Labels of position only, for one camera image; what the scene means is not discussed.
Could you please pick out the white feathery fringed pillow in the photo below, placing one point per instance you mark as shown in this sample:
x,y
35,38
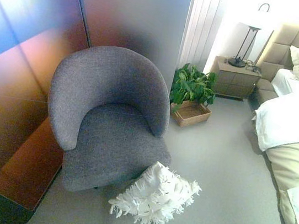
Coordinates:
x,y
160,194

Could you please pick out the woven wicker basket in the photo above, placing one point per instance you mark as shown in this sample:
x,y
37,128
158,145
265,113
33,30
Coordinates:
x,y
191,115

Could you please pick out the grey fabric tub armchair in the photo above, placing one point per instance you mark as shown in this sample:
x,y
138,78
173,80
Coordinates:
x,y
114,84

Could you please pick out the green leafy potted plant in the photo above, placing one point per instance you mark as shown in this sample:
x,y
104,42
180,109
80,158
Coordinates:
x,y
189,85

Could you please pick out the beige wooden nightstand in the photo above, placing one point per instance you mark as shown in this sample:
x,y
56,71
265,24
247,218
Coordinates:
x,y
237,82

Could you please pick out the black table lamp white shade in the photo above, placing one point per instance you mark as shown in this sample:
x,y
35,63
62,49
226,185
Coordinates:
x,y
245,47

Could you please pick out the white duvet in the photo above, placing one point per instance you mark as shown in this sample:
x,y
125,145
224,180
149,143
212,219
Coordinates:
x,y
296,116

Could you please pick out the beige upholstered bed frame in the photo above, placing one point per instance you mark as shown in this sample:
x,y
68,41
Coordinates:
x,y
265,90

